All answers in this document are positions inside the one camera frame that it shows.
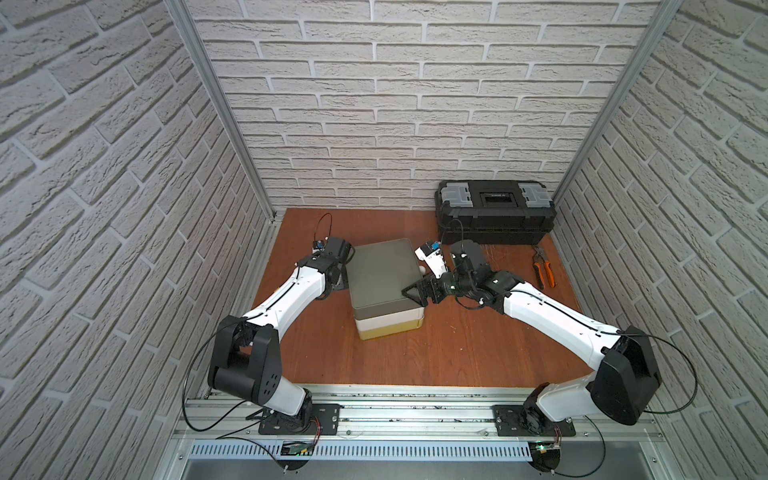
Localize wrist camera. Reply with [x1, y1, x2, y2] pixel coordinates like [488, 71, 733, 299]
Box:
[312, 239, 326, 253]
[414, 241, 448, 278]

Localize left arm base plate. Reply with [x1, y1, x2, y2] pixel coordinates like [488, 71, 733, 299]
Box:
[258, 403, 342, 436]

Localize right base cable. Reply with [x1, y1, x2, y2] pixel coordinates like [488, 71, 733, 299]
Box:
[533, 413, 607, 479]

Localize left base cable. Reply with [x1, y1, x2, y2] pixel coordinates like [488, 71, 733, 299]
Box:
[181, 335, 301, 470]

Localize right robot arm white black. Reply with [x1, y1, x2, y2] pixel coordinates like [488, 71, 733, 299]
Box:
[402, 240, 662, 434]

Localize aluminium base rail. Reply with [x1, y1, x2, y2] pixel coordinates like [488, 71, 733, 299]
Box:
[163, 385, 671, 476]

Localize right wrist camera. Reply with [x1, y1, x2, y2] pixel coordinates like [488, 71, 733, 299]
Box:
[414, 241, 448, 278]

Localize base cable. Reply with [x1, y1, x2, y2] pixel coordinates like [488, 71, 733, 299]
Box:
[181, 335, 301, 470]
[533, 413, 607, 479]

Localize black plastic toolbox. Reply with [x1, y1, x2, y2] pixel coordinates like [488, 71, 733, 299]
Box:
[434, 180, 556, 245]

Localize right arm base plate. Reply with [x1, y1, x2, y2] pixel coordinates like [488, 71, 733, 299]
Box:
[491, 404, 576, 437]

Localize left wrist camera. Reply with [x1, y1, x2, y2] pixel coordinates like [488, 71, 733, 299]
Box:
[312, 239, 326, 253]

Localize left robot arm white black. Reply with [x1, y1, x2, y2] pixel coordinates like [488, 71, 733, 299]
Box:
[207, 237, 353, 425]

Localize orange handled pliers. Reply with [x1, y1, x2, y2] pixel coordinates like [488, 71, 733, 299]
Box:
[532, 245, 557, 290]

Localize three-drawer storage box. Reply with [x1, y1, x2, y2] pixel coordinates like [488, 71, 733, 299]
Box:
[346, 238, 425, 340]

